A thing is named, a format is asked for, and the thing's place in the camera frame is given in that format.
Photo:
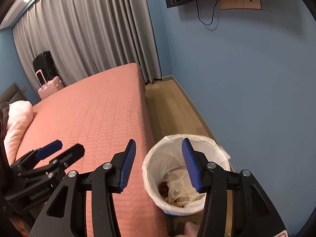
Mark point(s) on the black suitcase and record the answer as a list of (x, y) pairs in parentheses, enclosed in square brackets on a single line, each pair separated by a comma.
[(44, 62)]

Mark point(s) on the dark red velvet scrunchie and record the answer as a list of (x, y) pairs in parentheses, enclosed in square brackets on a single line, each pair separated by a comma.
[(163, 189)]

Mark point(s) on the pink suitcase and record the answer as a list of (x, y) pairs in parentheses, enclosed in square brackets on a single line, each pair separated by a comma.
[(49, 87)]

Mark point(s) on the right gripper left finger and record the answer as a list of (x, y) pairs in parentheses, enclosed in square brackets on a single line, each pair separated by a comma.
[(64, 214)]

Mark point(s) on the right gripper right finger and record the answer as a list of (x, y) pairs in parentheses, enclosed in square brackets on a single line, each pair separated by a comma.
[(253, 212)]

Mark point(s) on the pink quilted bed mattress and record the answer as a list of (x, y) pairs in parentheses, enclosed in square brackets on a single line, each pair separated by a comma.
[(103, 112)]

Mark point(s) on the pink pillow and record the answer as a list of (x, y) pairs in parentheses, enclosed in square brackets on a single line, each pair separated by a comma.
[(20, 116)]

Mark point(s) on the beige tulle pearl fabric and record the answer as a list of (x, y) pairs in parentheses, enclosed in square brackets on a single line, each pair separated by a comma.
[(180, 189)]

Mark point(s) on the wooden wall socket panel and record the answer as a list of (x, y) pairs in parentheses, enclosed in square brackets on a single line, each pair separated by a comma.
[(239, 4)]

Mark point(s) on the person left hand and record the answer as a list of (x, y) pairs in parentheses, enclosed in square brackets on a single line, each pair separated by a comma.
[(191, 229)]

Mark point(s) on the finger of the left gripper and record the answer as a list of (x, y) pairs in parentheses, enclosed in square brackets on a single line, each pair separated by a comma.
[(32, 158), (64, 157)]

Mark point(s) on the grey curtain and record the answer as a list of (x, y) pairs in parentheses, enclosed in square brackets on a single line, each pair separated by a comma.
[(86, 37)]

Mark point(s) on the dark headboard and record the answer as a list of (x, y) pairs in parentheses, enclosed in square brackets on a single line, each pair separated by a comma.
[(13, 94)]

